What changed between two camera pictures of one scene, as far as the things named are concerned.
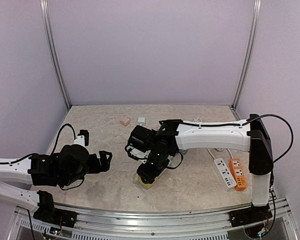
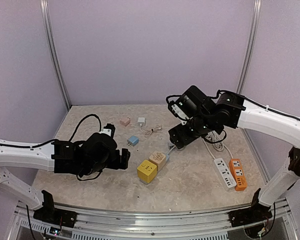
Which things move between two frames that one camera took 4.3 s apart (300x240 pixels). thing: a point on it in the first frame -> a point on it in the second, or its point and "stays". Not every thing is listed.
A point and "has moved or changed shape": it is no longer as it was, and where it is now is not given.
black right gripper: x=147 y=172 -> x=178 y=137
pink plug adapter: x=125 y=121 stays
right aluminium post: x=257 y=9 stays
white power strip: x=225 y=174 stays
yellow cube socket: x=148 y=185 has moved or changed shape
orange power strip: x=238 y=174 stays
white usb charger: x=141 y=120 stays
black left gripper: x=105 y=164 -> x=124 y=157
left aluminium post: x=45 y=13 stays
